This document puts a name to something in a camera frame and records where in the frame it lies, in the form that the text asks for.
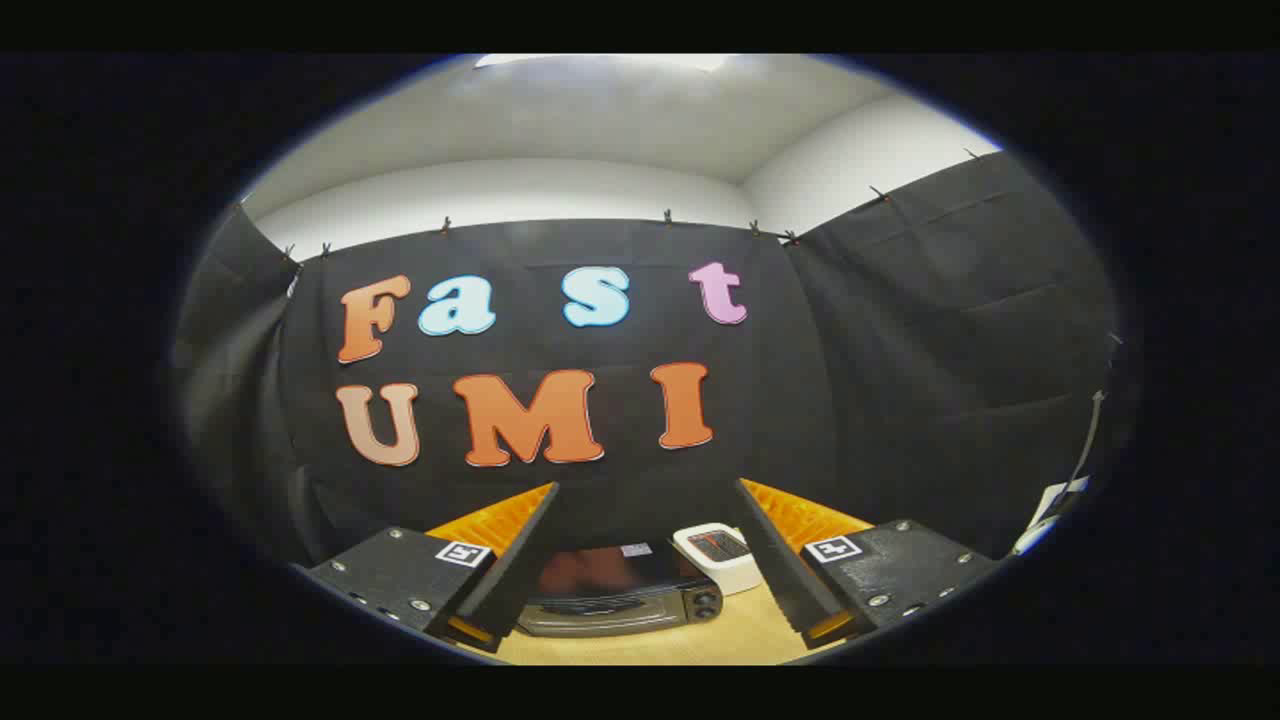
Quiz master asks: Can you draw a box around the black toaster oven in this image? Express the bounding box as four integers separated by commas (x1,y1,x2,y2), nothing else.
515,540,726,638

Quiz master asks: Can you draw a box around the grey cable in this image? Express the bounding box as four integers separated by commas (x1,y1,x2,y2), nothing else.
1058,390,1107,501

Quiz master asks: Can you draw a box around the black backdrop cloth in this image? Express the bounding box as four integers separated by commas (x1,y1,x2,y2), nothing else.
170,150,1126,571

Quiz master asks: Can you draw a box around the ceiling light panel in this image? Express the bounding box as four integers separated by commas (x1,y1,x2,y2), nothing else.
474,53,733,72

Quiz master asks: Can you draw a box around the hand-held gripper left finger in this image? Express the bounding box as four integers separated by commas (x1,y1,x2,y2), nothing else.
305,482,561,654

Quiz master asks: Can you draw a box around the white paper sheet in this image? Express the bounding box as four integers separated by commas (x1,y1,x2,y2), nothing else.
1010,476,1091,557

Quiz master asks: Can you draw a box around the white pop-up toaster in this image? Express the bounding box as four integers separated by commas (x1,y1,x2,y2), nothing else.
672,522,767,597

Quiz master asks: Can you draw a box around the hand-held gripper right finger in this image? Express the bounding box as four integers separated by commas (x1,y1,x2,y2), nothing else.
735,478,1001,649

